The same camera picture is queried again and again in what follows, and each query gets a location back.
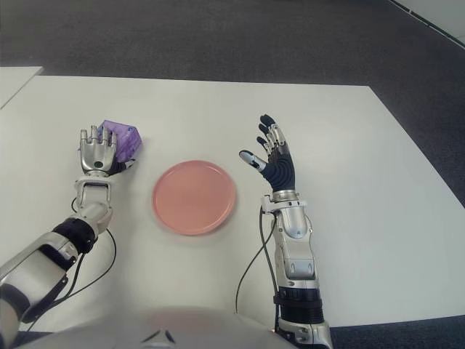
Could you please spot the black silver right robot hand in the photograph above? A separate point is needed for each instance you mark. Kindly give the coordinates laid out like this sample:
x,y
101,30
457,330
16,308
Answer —
x,y
281,172

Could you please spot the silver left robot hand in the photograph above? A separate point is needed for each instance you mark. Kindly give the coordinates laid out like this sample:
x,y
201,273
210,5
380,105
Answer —
x,y
96,156

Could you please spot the purple tissue paper pack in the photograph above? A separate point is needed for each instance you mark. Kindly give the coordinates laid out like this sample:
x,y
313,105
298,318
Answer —
x,y
129,141

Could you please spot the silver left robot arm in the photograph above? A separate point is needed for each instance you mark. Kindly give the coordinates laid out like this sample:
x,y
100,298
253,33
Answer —
x,y
91,214

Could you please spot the pink round plate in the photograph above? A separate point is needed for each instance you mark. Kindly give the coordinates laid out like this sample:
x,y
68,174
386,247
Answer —
x,y
194,200

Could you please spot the grey robot torso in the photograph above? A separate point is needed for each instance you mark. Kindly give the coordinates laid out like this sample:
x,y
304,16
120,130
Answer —
x,y
152,329

